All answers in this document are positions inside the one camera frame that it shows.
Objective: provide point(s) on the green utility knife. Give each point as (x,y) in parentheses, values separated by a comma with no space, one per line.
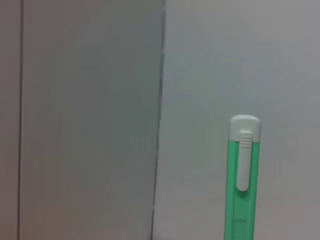
(242,200)

